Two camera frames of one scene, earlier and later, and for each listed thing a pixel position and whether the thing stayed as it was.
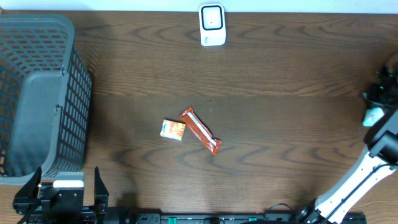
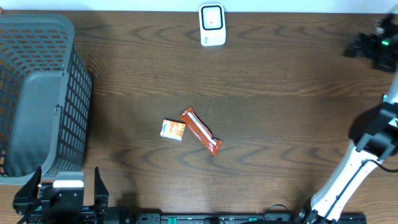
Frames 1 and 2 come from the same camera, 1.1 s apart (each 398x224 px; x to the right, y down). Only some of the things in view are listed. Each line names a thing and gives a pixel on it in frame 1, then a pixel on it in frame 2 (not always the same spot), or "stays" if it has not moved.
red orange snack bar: x=202 y=132 stays
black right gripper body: x=386 y=94 -> x=386 y=51
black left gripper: x=100 y=204 stays
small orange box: x=172 y=129 stays
